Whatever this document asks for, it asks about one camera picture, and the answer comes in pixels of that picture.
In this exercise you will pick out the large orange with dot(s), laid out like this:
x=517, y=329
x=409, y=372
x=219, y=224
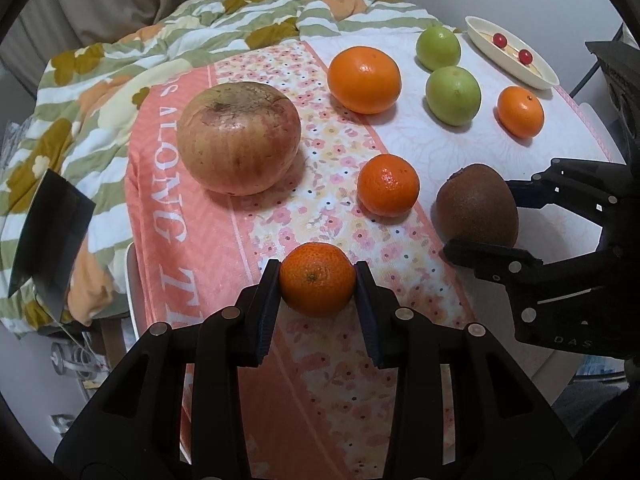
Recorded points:
x=365, y=80

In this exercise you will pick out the red cherry tomato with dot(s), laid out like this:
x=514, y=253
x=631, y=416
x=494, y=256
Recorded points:
x=525, y=56
x=499, y=39

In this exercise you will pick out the large pomegranate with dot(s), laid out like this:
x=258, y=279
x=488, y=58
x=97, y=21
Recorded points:
x=240, y=140

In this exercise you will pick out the black paper bag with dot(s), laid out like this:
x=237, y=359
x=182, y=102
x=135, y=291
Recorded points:
x=50, y=235

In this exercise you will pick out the brown kiwi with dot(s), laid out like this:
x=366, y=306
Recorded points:
x=475, y=205

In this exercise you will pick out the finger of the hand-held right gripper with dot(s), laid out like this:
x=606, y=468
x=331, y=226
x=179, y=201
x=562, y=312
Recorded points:
x=525, y=194
x=480, y=255

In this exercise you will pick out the green apple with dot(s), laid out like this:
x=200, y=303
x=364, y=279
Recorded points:
x=452, y=95
x=438, y=47

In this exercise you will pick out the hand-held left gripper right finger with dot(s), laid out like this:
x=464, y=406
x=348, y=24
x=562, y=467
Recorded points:
x=367, y=310

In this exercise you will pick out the white oval plate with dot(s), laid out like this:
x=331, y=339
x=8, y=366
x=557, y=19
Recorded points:
x=542, y=79

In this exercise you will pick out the small orange mandarin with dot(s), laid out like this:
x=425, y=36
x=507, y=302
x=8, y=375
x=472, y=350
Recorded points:
x=316, y=277
x=520, y=112
x=388, y=185

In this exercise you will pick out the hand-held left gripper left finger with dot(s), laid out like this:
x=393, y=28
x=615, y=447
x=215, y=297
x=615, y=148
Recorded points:
x=267, y=310

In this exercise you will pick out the green striped floral blanket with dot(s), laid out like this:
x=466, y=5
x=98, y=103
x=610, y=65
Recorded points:
x=100, y=90

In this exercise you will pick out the pink floral tablecloth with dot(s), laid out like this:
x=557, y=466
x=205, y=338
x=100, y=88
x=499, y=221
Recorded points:
x=210, y=260

